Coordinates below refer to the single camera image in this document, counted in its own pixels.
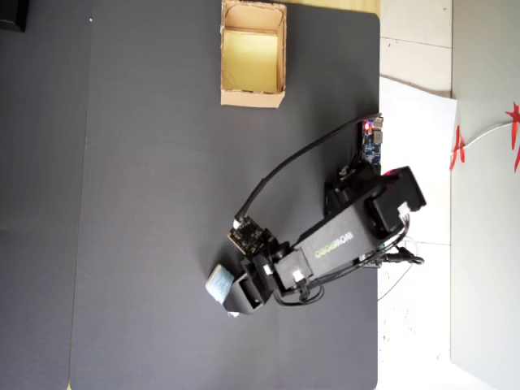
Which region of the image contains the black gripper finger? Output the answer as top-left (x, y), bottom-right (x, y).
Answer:
top-left (223, 279), bottom-right (249, 316)

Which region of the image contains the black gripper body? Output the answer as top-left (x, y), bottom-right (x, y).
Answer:
top-left (236, 272), bottom-right (271, 316)

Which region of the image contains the brown cardboard box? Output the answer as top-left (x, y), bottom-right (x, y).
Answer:
top-left (220, 0), bottom-right (288, 110)

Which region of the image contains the black box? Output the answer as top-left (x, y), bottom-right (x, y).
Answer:
top-left (0, 0), bottom-right (28, 33)

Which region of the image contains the motor driver circuit board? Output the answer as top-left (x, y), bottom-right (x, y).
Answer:
top-left (357, 243), bottom-right (385, 270)

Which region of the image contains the black foam mat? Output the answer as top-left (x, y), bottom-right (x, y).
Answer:
top-left (71, 0), bottom-right (382, 390)

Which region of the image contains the black power plug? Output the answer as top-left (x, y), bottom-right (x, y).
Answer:
top-left (381, 245), bottom-right (426, 267)

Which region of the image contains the blue controller board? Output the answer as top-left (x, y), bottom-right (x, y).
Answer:
top-left (357, 113), bottom-right (386, 166)

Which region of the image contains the white paper sheet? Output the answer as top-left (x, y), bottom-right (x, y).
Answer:
top-left (378, 75), bottom-right (459, 245)

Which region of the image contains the red paper cutout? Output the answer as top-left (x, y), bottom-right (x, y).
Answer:
top-left (449, 124), bottom-right (466, 171)
top-left (505, 102), bottom-right (520, 174)

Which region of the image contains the black servo cable loop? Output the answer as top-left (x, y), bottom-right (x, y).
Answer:
top-left (275, 284), bottom-right (326, 306)

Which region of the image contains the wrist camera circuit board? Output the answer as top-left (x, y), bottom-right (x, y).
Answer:
top-left (226, 214), bottom-right (274, 258)

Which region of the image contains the black camera cable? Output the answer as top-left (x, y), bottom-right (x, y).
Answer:
top-left (233, 115), bottom-right (381, 228)

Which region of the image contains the white cable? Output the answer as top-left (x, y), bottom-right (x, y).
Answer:
top-left (450, 120), bottom-right (515, 158)

